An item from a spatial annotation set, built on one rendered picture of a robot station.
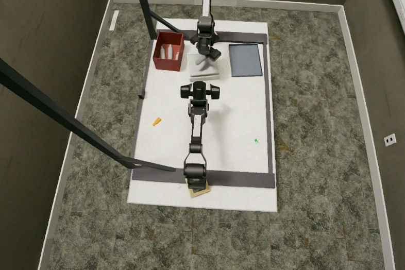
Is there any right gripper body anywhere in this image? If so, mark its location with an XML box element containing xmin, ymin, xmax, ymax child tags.
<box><xmin>180</xmin><ymin>86</ymin><xmax>220</xmax><ymax>100</ymax></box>

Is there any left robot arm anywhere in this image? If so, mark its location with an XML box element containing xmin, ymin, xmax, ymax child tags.
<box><xmin>197</xmin><ymin>0</ymin><xmax>219</xmax><ymax>55</ymax></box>

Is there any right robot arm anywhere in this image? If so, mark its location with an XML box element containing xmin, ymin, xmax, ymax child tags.
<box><xmin>183</xmin><ymin>81</ymin><xmax>209</xmax><ymax>193</ymax></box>

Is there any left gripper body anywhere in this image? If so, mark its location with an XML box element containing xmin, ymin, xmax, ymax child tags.
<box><xmin>190</xmin><ymin>34</ymin><xmax>221</xmax><ymax>61</ymax></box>

